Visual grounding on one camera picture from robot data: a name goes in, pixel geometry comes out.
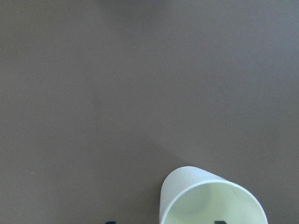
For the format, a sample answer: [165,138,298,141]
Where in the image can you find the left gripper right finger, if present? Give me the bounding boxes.
[214,220,227,224]

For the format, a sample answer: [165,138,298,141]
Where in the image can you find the white plastic cup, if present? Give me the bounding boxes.
[159,166,268,224]

